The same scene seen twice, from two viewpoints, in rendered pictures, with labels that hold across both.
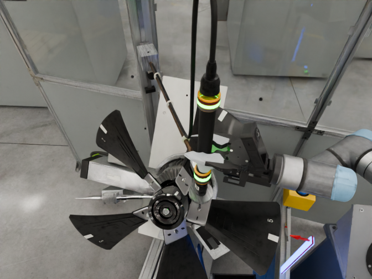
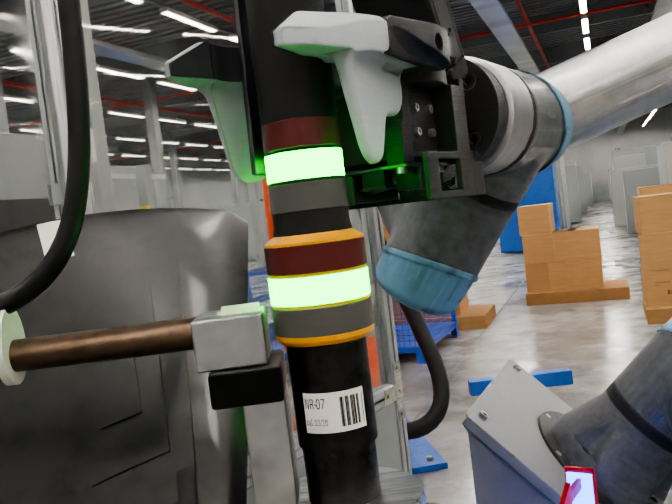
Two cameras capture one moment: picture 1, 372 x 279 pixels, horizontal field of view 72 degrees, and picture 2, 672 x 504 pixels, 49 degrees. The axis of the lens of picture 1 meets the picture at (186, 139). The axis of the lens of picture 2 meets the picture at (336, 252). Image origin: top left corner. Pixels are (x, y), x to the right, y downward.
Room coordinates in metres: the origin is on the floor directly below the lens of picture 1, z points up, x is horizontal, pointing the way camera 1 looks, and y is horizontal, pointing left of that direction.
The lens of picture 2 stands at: (0.27, 0.26, 1.43)
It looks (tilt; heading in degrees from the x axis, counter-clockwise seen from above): 3 degrees down; 287
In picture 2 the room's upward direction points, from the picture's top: 7 degrees counter-clockwise
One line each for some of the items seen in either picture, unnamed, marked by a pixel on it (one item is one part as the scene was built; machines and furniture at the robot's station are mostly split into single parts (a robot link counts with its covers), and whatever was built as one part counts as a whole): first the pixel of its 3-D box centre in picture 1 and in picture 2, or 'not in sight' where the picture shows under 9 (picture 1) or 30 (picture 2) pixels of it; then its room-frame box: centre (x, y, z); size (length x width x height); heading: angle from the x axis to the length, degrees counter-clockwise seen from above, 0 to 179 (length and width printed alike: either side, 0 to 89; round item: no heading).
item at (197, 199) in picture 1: (200, 181); (312, 414); (0.39, -0.04, 1.34); 0.09 x 0.07 x 0.10; 19
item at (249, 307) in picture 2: not in sight; (243, 327); (0.41, -0.03, 1.39); 0.02 x 0.02 x 0.02; 19
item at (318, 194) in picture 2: not in sight; (308, 196); (0.38, -0.04, 1.44); 0.03 x 0.03 x 0.01
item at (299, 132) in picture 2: not in sight; (301, 136); (0.38, -0.04, 1.46); 0.03 x 0.03 x 0.01
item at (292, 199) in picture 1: (298, 187); not in sight; (0.56, -0.47, 1.02); 0.16 x 0.10 x 0.11; 164
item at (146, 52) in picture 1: (148, 56); not in sight; (0.97, 0.16, 1.39); 0.10 x 0.07 x 0.09; 19
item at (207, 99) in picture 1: (208, 99); not in sight; (0.38, -0.04, 1.65); 0.04 x 0.04 x 0.03
